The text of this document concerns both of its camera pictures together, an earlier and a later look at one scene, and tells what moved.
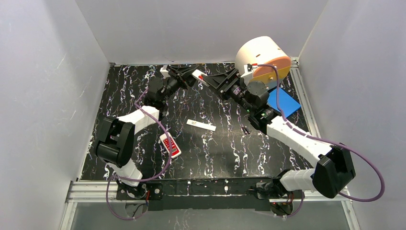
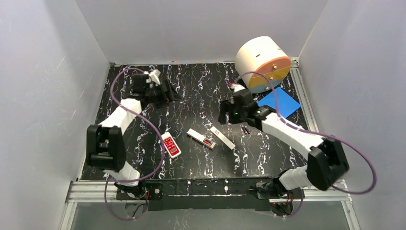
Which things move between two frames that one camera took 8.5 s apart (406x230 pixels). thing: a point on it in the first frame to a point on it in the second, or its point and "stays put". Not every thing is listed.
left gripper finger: x=189 y=78 to x=167 y=89
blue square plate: x=287 y=104 stays put
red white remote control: x=175 y=151 stays put
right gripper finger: x=219 y=87 to x=224 y=105
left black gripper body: x=179 y=79 to x=163 y=92
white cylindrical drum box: x=264 y=50 stays put
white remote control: x=199 y=75 to x=201 y=139
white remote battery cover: x=200 y=125 to x=222 y=138
